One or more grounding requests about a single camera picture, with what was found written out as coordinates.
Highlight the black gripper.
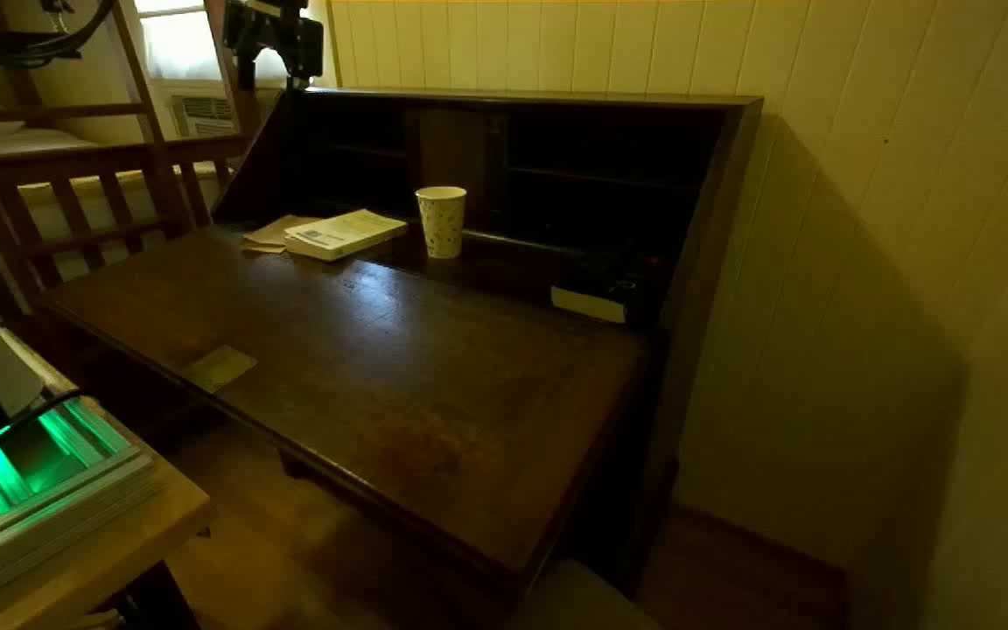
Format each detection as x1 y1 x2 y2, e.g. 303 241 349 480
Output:
222 0 328 95

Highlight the white paper cup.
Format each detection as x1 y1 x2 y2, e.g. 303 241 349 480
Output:
413 184 470 262

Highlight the white air conditioner unit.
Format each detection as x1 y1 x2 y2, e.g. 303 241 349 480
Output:
167 92 240 139

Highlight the brown paper envelope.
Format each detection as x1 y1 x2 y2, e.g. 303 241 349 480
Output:
239 213 323 256

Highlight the white paperback book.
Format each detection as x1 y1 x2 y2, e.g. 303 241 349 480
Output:
280 206 408 268

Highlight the small paper tag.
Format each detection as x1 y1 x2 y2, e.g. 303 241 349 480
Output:
182 342 258 397

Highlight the dark wooden secretary desk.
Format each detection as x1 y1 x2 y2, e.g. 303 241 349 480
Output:
27 83 763 611

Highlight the black box with white label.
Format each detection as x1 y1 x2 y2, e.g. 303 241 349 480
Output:
548 256 660 330

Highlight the green lit control box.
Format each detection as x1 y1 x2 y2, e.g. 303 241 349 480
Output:
0 313 167 611

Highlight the window with wooden frame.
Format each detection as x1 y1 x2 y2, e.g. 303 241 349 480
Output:
128 0 338 92

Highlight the wooden slatted frame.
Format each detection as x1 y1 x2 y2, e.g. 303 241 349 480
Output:
0 0 252 326

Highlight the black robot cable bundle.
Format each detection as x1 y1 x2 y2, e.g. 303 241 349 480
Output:
0 0 124 71

